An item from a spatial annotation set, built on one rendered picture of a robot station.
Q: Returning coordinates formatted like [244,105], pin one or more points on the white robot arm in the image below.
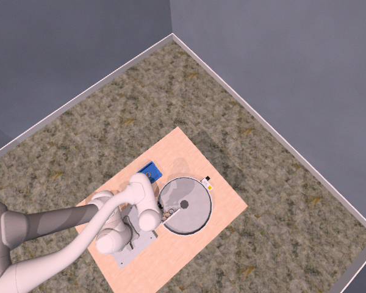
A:
[103,216]

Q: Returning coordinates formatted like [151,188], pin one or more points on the blue shallow tray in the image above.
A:
[153,170]

